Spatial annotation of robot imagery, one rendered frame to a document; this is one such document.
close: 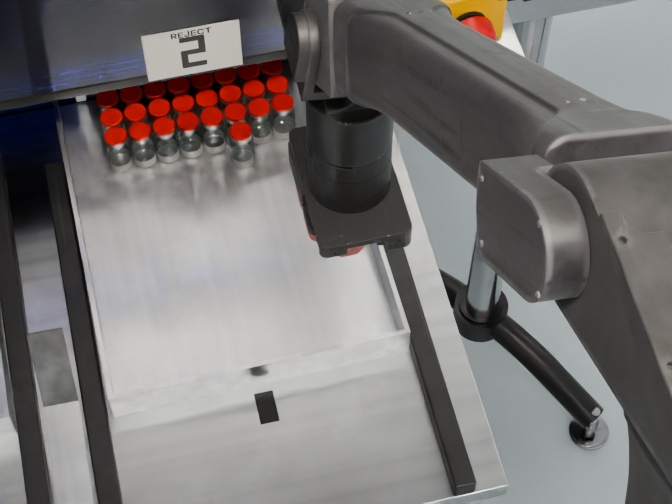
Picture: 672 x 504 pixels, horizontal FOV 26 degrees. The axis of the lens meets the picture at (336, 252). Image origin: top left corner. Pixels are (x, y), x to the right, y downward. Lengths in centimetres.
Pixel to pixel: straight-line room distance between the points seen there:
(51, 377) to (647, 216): 82
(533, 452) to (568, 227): 172
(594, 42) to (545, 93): 205
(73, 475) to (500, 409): 111
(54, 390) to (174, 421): 11
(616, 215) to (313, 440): 76
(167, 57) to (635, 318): 85
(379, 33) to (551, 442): 150
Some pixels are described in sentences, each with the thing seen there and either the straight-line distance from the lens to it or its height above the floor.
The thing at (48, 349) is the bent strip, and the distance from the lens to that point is 125.
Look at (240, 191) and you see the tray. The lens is 136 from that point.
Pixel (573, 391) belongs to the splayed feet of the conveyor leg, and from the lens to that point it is 217.
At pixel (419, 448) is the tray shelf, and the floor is 88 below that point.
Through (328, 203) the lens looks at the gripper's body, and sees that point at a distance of 99.
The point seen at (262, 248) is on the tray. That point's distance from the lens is 133.
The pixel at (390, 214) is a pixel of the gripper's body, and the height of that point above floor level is 118.
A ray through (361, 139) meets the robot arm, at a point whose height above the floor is 126.
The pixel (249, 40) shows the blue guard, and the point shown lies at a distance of 129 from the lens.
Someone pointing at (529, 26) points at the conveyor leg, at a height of 78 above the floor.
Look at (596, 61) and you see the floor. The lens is 264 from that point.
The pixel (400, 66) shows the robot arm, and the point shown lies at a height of 142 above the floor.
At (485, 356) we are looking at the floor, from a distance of 228.
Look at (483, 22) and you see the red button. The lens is 132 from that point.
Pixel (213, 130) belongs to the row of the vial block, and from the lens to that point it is 136.
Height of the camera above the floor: 200
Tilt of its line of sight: 58 degrees down
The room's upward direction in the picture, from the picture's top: straight up
